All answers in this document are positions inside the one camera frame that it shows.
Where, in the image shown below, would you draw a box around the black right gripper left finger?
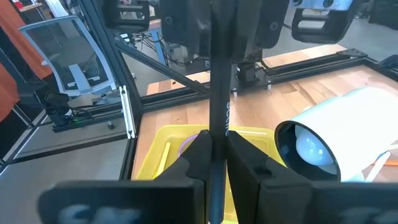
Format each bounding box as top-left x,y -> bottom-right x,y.
37,129 -> 213,224

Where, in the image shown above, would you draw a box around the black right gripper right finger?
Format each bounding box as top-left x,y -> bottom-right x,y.
226,130 -> 398,224

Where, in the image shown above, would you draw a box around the white camera with cable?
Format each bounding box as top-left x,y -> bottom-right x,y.
274,86 -> 398,183

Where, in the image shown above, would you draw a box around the black pen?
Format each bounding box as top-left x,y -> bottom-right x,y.
206,0 -> 234,224

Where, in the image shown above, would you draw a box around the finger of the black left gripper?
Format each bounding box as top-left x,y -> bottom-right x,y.
231,0 -> 290,62
160,0 -> 215,58

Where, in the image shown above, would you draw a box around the purple scissors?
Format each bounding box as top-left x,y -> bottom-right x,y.
177,133 -> 200,158

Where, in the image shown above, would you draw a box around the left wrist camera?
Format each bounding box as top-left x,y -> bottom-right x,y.
288,0 -> 354,12

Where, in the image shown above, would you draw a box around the yellow-green transparent supply box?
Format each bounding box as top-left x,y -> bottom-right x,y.
136,123 -> 289,224

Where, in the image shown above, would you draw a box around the orange panel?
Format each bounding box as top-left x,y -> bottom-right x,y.
0,0 -> 53,124

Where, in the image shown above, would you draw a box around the black aluminium frame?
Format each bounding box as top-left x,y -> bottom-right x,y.
0,0 -> 398,181

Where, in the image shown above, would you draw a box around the black equipment with green light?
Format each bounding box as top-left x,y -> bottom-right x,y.
42,90 -> 94,133

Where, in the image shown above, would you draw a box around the blue table leg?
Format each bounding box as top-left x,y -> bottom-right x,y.
150,27 -> 165,65

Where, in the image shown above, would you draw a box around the grey mesh office chair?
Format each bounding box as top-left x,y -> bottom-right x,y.
17,14 -> 122,105

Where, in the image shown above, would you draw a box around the silver frame bracket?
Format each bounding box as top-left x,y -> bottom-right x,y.
119,85 -> 137,140

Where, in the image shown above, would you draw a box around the yellow pencil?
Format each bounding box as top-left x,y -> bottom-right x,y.
153,141 -> 172,180

